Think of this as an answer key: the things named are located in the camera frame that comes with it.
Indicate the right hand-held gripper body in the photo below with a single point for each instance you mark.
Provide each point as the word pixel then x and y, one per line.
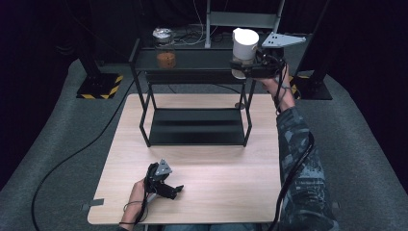
pixel 269 62

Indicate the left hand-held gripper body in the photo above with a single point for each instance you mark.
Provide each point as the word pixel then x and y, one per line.
pixel 157 179

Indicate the white paper cup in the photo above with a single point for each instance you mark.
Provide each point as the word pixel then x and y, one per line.
pixel 244 45

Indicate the black metal shelf rack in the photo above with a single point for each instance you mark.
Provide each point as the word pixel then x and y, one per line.
pixel 195 126

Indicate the glass jar with silver lid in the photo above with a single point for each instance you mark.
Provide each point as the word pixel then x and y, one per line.
pixel 165 48

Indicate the person's right hand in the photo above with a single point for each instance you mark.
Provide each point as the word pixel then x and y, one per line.
pixel 277 89

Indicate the person's left hand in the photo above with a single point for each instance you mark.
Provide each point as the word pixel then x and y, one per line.
pixel 136 199

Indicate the round grey table grommet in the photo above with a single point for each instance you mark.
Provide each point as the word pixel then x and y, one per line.
pixel 240 105

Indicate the black stand with hazard-striped base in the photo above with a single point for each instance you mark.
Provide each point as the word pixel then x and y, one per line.
pixel 100 85
pixel 312 87

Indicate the grey metal stand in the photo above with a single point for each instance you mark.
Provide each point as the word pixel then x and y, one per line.
pixel 224 19

